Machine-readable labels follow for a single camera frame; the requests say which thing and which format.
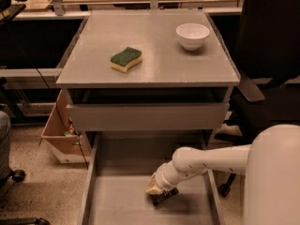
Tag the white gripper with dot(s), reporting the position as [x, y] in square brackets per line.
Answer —
[162, 179]

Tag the black rxbar chocolate bar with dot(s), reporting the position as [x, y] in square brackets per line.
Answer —
[158, 199]

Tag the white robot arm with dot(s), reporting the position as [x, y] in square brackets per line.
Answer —
[270, 165]

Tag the grey open middle drawer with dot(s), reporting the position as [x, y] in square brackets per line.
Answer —
[119, 169]

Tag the grey top drawer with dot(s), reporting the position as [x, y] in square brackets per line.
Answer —
[147, 109]

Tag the grey drawer cabinet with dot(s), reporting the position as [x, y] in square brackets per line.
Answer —
[165, 63]

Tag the cardboard box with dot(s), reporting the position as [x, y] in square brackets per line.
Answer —
[62, 140]

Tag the green yellow sponge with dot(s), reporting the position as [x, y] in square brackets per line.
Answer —
[126, 59]

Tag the grey chair at left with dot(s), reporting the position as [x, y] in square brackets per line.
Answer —
[6, 172]

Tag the black office chair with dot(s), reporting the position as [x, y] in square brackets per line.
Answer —
[264, 43]

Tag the white ceramic bowl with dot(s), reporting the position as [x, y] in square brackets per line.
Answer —
[191, 36]

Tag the black device top left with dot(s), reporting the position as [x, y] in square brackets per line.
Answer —
[9, 9]

